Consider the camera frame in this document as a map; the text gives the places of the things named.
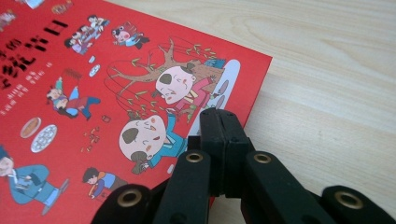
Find red picture book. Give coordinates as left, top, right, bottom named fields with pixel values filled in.
left=0, top=0, right=274, bottom=224

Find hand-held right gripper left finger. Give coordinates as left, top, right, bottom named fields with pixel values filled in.
left=152, top=106, right=227, bottom=224

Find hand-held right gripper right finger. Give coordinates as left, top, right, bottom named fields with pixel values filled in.
left=218, top=108, right=337, bottom=224

